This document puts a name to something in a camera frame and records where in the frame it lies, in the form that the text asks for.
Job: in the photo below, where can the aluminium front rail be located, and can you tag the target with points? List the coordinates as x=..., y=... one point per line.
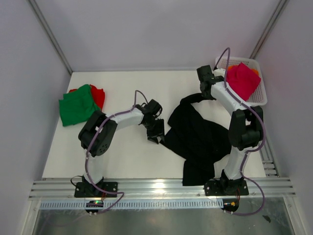
x=154, y=188

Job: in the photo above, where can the green t shirt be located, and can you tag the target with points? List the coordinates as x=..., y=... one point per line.
x=77, y=106

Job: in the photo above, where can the pink t shirt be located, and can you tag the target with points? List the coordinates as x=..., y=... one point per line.
x=243, y=81

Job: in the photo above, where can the left rear frame post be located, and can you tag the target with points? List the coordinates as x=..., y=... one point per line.
x=49, y=33

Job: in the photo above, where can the grey slotted cable duct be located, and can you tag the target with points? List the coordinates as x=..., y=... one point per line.
x=125, y=204

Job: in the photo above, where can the black t shirt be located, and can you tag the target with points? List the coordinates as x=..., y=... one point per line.
x=199, y=141

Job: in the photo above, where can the frame post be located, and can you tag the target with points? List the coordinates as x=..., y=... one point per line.
x=49, y=33
x=277, y=13

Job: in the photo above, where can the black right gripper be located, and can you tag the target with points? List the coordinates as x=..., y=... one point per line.
x=208, y=96

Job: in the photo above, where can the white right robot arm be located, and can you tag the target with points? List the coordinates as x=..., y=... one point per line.
x=246, y=130

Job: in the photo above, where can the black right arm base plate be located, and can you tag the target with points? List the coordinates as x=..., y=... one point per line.
x=219, y=188

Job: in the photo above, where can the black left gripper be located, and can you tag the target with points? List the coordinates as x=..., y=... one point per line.
x=159, y=132

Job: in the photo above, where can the red t shirt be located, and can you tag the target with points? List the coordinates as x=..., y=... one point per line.
x=97, y=95

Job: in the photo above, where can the orange t shirt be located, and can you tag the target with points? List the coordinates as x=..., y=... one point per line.
x=254, y=70

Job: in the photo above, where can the white plastic basket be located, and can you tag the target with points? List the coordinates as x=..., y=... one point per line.
x=259, y=97

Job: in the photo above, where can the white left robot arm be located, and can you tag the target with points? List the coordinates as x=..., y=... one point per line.
x=98, y=132

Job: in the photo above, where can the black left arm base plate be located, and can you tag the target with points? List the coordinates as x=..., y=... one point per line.
x=87, y=190

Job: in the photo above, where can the right rear frame post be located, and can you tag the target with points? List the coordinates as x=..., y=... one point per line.
x=277, y=13

